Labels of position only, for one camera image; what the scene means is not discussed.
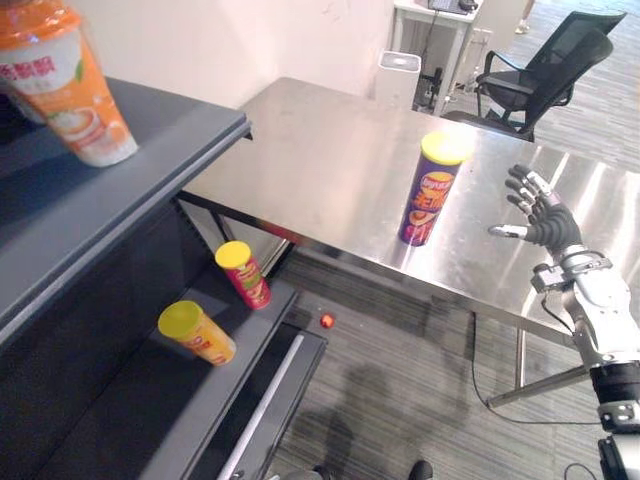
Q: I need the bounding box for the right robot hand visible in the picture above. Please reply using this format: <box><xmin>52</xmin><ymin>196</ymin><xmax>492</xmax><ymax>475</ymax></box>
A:
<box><xmin>488</xmin><ymin>164</ymin><xmax>584</xmax><ymax>248</ymax></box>

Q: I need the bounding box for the purple chips can yellow lid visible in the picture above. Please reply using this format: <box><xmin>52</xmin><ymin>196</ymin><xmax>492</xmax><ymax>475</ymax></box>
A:
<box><xmin>398</xmin><ymin>131</ymin><xmax>473</xmax><ymax>247</ymax></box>

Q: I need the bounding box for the red chips can yellow lid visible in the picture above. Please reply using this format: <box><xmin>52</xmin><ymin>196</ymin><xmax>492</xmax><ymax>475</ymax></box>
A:
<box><xmin>214</xmin><ymin>240</ymin><xmax>273</xmax><ymax>311</ymax></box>

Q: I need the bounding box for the orange chips can yellow lid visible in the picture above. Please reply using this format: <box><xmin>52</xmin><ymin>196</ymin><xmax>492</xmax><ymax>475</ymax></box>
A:
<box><xmin>157</xmin><ymin>300</ymin><xmax>238</xmax><ymax>369</ymax></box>

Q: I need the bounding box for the dark grey shelf unit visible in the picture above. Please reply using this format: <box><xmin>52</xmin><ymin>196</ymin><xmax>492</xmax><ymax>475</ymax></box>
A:
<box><xmin>0</xmin><ymin>74</ymin><xmax>329</xmax><ymax>480</ymax></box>

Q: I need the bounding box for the black mesh office chair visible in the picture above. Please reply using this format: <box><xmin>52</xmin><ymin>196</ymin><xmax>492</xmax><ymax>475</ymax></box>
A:
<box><xmin>440</xmin><ymin>10</ymin><xmax>628</xmax><ymax>144</ymax></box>

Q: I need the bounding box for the stainless steel table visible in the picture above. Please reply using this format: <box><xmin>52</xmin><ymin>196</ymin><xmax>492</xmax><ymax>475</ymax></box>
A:
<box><xmin>175</xmin><ymin>76</ymin><xmax>640</xmax><ymax>407</ymax></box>

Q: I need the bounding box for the white air purifier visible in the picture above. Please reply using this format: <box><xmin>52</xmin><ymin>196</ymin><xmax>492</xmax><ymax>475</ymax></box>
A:
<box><xmin>373</xmin><ymin>50</ymin><xmax>422</xmax><ymax>112</ymax></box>

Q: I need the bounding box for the white desk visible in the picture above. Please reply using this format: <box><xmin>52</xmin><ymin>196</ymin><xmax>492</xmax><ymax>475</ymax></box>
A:
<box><xmin>387</xmin><ymin>0</ymin><xmax>496</xmax><ymax>116</ymax></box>

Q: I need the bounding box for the orange milk tea cup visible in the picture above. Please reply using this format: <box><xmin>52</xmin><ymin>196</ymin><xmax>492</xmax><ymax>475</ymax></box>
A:
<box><xmin>0</xmin><ymin>0</ymin><xmax>140</xmax><ymax>168</ymax></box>

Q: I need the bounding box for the black cable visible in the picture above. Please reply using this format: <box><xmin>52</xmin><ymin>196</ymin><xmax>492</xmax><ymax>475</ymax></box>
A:
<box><xmin>469</xmin><ymin>313</ymin><xmax>601</xmax><ymax>426</ymax></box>

